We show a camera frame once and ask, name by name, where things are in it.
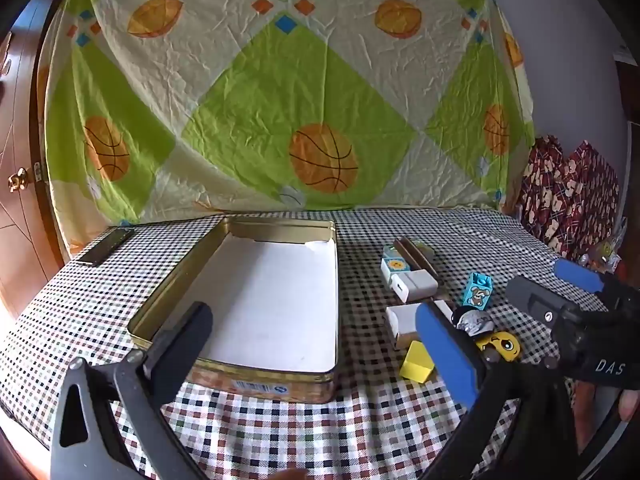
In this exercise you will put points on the blue bear print block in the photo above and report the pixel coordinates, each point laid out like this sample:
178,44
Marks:
477,295

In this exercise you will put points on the white charger plug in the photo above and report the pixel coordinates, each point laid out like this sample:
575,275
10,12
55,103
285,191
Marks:
415,285

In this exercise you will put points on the dark flat rectangular case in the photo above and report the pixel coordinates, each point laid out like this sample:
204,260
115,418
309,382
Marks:
105,247

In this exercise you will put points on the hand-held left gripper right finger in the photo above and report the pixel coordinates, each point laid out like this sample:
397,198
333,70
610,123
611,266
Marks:
447,355

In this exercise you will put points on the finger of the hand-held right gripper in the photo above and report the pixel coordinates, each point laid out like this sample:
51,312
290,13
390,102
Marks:
530,295
577,275

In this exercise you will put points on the clear plastic toy bag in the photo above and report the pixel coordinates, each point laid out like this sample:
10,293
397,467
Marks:
605,252

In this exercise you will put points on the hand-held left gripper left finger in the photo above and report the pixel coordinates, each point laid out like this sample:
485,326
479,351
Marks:
182,355

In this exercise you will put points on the brown wooden brush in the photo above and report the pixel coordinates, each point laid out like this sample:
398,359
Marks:
415,255

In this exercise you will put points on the yellow face toy block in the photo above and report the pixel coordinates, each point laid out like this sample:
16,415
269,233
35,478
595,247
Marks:
502,345

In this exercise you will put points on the golden metal tin box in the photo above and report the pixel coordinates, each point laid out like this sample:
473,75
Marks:
270,300

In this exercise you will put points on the white sunflower toy block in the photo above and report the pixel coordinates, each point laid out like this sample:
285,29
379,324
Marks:
395,266

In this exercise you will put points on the basketball print bedsheet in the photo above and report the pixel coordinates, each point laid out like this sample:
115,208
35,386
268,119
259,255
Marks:
300,85

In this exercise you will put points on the checkered tablecloth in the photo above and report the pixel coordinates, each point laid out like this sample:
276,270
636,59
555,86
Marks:
350,435

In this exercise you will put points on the small white cardboard box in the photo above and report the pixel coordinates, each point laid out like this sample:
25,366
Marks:
400,322

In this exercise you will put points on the person's right hand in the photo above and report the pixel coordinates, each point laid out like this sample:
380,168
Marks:
627,405

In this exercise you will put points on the red bear print blanket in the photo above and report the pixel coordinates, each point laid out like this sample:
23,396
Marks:
565,195

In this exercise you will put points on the green floss pick box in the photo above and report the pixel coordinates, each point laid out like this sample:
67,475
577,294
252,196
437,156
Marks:
425,250

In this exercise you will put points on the yellow cup-shaped block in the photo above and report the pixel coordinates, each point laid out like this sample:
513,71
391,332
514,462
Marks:
417,365

